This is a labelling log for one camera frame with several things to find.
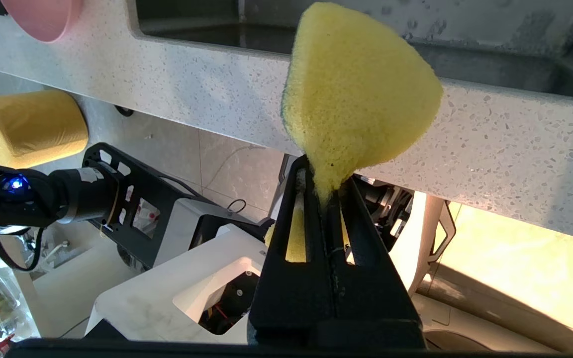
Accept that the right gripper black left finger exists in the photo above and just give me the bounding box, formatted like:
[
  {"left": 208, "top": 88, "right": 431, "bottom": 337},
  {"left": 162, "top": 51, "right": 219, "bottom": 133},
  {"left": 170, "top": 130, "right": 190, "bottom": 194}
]
[{"left": 248, "top": 156, "right": 337, "bottom": 346}]

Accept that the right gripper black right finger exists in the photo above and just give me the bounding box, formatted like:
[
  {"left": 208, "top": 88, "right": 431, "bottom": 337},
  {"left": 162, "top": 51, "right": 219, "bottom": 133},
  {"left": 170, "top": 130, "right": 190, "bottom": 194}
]
[{"left": 316, "top": 172, "right": 426, "bottom": 349}]

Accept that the yellow green sponge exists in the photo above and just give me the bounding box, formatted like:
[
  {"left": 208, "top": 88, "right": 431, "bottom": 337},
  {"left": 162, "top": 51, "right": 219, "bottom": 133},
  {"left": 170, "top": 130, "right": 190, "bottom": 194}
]
[{"left": 266, "top": 1, "right": 444, "bottom": 263}]

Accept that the pink plastic plate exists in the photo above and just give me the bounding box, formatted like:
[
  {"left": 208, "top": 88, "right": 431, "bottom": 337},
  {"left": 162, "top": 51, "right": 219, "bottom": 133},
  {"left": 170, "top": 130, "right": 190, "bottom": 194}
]
[{"left": 0, "top": 0, "right": 84, "bottom": 43}]

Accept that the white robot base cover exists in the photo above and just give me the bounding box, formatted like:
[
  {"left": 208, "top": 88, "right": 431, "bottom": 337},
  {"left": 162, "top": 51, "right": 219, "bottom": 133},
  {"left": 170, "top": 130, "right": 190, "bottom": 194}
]
[{"left": 85, "top": 198, "right": 270, "bottom": 345}]

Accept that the stainless steel sink basin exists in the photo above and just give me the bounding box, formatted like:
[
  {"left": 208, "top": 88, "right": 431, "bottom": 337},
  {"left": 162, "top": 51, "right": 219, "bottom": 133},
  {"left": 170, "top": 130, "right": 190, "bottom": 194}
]
[{"left": 135, "top": 0, "right": 573, "bottom": 101}]

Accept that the wooden cabinet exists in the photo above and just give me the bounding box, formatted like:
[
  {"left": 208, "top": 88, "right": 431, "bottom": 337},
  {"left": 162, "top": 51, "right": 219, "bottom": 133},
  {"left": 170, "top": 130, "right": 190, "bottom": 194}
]
[{"left": 416, "top": 203, "right": 573, "bottom": 355}]

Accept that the yellow padded cushion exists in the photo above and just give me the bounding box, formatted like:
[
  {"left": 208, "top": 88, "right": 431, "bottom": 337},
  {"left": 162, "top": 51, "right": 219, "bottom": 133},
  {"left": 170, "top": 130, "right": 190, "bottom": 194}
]
[{"left": 0, "top": 89, "right": 89, "bottom": 170}]

